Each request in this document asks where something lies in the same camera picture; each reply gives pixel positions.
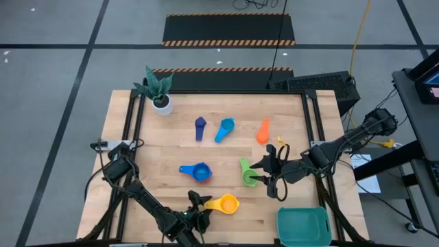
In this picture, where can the black hazard striped floor mat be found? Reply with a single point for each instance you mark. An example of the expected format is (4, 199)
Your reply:
(223, 80)
(228, 29)

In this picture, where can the teal plastic basket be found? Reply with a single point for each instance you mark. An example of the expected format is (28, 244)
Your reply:
(302, 228)

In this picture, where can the snake plant in white pot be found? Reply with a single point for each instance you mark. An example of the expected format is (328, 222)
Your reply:
(161, 103)

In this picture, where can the green measuring cup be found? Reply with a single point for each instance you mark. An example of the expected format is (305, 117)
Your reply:
(245, 168)

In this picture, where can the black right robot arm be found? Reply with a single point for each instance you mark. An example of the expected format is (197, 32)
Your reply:
(346, 140)

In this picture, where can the black caster wheel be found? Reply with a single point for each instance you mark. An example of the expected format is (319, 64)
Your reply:
(411, 227)

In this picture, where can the yellow measuring cup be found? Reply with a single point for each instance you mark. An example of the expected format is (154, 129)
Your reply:
(228, 204)

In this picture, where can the yellow paper tag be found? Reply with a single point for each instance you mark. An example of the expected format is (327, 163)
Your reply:
(281, 141)

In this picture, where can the light blue measuring cup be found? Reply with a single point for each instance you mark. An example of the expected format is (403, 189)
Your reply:
(227, 125)

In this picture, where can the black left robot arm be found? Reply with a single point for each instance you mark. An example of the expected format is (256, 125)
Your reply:
(151, 206)

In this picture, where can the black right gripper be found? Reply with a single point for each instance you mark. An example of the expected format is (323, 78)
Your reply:
(291, 171)

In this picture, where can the black mesh computer tower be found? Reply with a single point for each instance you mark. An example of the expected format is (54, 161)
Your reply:
(319, 85)

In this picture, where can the orange measuring cup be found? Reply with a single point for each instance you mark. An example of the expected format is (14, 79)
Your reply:
(262, 135)

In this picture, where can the black metal table frame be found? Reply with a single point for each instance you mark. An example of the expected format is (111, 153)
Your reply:
(310, 94)

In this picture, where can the black side desk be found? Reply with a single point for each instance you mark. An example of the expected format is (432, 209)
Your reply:
(422, 130)

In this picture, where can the white paper sheet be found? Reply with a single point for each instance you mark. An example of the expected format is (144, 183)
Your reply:
(372, 183)

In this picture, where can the navy measuring cup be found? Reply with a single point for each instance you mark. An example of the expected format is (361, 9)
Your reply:
(200, 123)

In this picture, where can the laptop computer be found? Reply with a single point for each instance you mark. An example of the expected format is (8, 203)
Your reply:
(427, 92)

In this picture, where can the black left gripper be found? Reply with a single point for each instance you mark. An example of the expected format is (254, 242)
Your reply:
(192, 224)

